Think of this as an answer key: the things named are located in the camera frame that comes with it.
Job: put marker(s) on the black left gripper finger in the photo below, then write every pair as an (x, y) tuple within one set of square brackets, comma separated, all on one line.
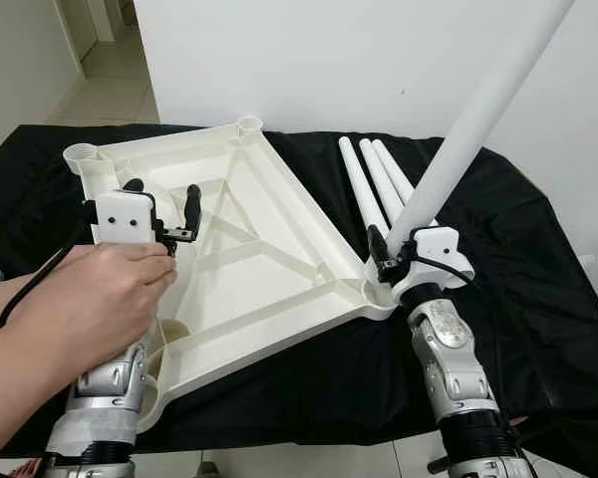
[(192, 207), (136, 188)]

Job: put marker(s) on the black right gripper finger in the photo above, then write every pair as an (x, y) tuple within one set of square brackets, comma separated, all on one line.
[(378, 247)]

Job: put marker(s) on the white plastic table top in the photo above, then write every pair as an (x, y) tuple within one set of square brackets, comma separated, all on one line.
[(269, 259)]

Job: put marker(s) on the white plastic table leg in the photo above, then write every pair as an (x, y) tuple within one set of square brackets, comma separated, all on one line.
[(357, 179), (478, 110), (377, 169), (394, 164)]

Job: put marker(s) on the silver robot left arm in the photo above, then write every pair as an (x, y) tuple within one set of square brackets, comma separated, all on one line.
[(110, 398)]

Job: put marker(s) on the person right forearm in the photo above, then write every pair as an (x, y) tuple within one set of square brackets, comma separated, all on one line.
[(5, 398)]

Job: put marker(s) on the person right hand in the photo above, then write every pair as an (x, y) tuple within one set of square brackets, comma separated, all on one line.
[(95, 309)]

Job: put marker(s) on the black table cloth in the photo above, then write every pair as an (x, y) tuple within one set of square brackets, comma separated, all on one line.
[(538, 299)]

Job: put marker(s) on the black table leg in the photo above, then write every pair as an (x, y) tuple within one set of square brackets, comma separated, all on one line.
[(439, 464)]

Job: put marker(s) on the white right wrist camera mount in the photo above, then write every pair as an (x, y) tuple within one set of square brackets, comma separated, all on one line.
[(439, 244)]

